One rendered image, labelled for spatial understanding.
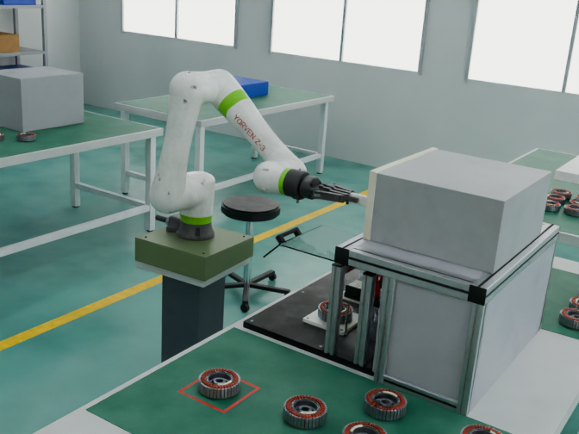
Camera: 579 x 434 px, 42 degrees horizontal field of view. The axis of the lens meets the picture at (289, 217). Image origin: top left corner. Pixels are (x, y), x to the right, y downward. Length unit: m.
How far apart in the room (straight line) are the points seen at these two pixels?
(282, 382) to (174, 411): 0.32
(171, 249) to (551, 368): 1.37
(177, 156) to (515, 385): 1.34
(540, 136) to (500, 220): 5.02
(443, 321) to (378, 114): 5.64
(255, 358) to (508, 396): 0.73
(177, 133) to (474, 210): 1.11
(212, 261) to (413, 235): 0.91
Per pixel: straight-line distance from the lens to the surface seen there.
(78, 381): 3.63
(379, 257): 2.06
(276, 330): 2.37
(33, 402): 3.51
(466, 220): 2.04
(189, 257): 2.75
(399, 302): 2.08
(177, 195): 2.73
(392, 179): 2.10
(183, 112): 2.62
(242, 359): 2.24
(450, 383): 2.10
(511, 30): 7.01
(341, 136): 7.81
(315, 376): 2.18
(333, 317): 2.20
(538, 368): 2.43
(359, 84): 7.64
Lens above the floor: 1.84
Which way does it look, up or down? 18 degrees down
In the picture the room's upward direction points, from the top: 4 degrees clockwise
